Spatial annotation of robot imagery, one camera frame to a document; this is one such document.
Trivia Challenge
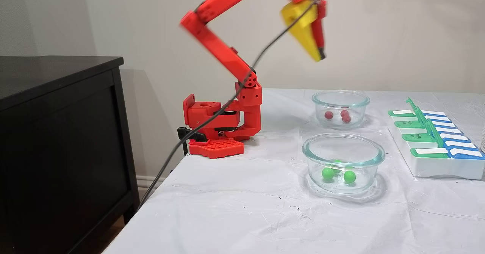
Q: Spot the glass bowl of green balls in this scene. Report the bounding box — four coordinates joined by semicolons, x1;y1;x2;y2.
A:
302;133;386;194

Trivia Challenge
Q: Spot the black camera cable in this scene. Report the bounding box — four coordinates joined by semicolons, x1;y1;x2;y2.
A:
137;0;341;211

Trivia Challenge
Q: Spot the glass bowl of red balls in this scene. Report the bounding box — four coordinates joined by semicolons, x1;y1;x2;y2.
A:
311;90;371;130

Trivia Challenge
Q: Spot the black wooden cabinet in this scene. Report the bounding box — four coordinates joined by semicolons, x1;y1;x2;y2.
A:
0;56;140;254

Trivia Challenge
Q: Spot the weekly pill organizer box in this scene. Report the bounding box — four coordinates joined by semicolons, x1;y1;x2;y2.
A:
388;97;485;180

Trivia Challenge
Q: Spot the white tablecloth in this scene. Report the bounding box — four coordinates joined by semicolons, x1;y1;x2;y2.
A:
102;88;485;254

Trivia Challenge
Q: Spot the black table clamp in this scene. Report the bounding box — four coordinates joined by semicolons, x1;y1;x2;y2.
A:
177;127;207;156

